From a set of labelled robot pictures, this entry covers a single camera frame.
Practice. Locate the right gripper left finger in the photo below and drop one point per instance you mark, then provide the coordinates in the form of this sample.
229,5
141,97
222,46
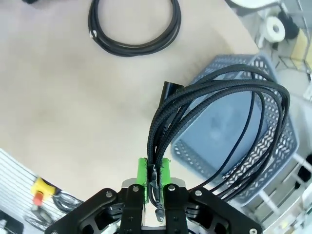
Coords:
142,175

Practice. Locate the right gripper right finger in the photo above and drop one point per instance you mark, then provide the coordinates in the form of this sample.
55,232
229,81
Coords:
167,175

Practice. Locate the blue-grey plastic basket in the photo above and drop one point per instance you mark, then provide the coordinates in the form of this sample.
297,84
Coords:
212,136

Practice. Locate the yellow red emergency stop button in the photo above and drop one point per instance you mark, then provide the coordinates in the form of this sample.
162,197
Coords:
42,186

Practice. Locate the white tape roll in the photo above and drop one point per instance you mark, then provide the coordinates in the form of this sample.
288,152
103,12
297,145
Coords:
269,34

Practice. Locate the black spools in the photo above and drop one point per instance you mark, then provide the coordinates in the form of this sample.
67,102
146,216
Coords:
291,26

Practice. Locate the white metal frame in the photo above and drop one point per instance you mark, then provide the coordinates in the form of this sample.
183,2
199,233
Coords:
267,198

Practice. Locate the aluminium slotted base plate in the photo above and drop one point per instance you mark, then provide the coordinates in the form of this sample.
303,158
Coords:
14,170

